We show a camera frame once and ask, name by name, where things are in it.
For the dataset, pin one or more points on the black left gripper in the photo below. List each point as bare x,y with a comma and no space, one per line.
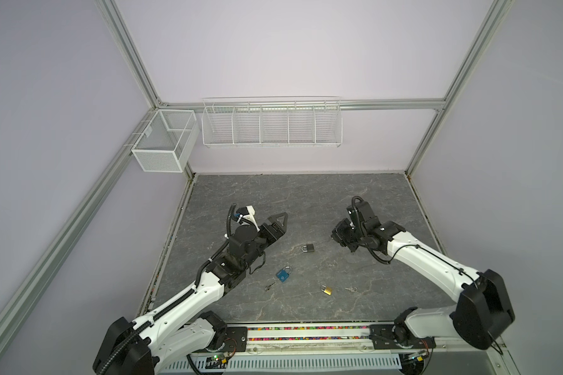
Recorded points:
279,231

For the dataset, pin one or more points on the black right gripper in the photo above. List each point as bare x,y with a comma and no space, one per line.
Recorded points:
337,233

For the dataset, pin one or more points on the black padlock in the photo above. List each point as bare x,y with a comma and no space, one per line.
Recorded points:
308,248

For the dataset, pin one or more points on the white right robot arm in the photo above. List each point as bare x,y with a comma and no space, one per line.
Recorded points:
481,309

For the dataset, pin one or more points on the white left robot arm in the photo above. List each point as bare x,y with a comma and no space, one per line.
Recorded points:
221,273

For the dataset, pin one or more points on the small key near blue padlock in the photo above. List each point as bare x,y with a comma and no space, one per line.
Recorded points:
269,287

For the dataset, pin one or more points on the blue padlock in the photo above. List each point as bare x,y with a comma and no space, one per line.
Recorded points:
284,274

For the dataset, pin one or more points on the brass padlock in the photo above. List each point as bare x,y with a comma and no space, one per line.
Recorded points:
326,290

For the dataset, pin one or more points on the white mesh box basket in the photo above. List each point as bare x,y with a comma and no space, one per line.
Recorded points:
167,141

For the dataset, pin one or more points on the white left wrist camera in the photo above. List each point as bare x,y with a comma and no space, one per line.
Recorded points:
246,216

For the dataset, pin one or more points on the white wire shelf basket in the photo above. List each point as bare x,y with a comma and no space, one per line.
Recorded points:
302,121

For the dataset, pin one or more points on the white vented cable duct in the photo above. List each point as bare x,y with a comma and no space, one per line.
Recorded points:
300,363

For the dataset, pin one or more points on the aluminium frame corner post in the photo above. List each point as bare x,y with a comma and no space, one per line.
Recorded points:
122,37

